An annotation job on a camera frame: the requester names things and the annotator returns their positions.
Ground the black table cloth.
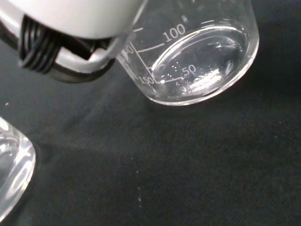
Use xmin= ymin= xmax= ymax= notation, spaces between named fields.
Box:
xmin=0 ymin=0 xmax=301 ymax=226

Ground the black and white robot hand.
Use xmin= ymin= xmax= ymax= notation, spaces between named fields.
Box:
xmin=0 ymin=0 xmax=149 ymax=83

